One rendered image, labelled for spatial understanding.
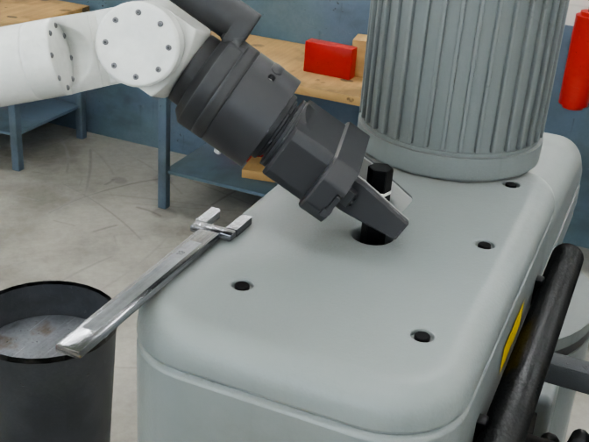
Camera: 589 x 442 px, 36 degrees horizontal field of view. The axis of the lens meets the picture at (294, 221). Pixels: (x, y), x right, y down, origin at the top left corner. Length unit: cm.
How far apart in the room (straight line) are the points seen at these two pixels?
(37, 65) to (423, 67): 37
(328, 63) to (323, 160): 404
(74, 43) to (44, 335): 245
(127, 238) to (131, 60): 422
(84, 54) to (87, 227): 425
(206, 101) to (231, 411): 25
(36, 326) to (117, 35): 259
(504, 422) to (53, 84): 45
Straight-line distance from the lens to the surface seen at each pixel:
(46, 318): 331
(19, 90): 79
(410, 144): 94
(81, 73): 82
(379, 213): 76
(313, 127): 76
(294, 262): 75
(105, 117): 628
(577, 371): 116
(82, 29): 82
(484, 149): 94
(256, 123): 74
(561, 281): 97
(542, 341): 86
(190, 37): 75
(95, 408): 311
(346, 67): 474
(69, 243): 490
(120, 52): 73
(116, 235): 497
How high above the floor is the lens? 224
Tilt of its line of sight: 26 degrees down
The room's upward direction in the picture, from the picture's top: 4 degrees clockwise
